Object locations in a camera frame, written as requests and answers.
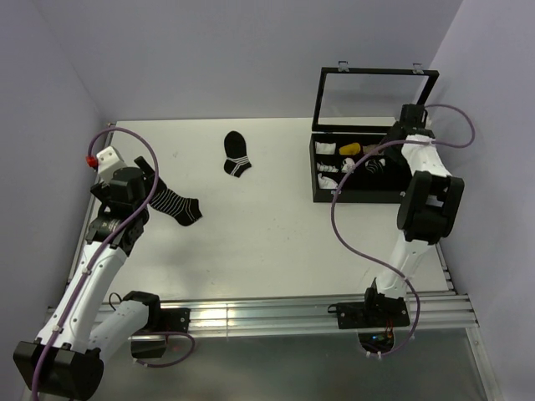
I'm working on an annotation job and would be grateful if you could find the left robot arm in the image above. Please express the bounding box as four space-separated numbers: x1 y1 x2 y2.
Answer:
13 157 163 400

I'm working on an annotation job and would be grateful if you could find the white rolled sock middle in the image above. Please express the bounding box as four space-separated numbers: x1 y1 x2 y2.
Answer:
317 163 339 173

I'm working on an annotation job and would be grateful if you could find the white rolled sock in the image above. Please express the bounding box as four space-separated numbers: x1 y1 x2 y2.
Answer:
314 141 337 155
317 163 339 173
317 174 339 190

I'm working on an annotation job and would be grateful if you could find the tan rolled sock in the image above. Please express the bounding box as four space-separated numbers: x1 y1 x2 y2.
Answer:
363 145 378 155

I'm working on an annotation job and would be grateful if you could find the glass box lid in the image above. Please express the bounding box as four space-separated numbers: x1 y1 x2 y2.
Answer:
312 65 440 134

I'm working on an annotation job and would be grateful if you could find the white rolled sock bottom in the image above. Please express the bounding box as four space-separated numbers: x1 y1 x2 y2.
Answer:
317 174 339 190

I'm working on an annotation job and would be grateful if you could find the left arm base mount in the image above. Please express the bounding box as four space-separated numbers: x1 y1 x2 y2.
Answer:
130 308 191 360

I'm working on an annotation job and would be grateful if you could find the aluminium frame rail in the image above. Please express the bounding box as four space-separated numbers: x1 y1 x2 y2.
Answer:
162 292 479 338

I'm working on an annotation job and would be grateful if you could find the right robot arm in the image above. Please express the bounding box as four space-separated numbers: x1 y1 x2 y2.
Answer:
374 104 465 299

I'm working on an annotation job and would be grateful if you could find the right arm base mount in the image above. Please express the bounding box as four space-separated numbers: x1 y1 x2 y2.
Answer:
328 288 410 354

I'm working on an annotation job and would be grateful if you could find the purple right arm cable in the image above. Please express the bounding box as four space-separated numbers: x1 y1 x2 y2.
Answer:
330 103 476 358

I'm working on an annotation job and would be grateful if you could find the white rolled sock top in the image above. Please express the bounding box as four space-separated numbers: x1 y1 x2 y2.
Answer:
314 141 337 155

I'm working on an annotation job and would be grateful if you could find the black compartment storage box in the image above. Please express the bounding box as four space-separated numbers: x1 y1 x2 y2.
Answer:
309 133 412 204

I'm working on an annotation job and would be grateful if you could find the black pinstriped sock white toe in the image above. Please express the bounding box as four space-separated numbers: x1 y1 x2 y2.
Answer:
364 158 386 174

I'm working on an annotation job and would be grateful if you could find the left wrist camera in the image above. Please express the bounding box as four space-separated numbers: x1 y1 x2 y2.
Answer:
85 146 126 184

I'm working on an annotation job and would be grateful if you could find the yellow rolled sock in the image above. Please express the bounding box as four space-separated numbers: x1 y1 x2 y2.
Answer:
339 142 362 156

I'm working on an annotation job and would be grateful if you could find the black sock with striped cuff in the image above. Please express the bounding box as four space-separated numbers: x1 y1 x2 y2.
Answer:
223 131 252 178

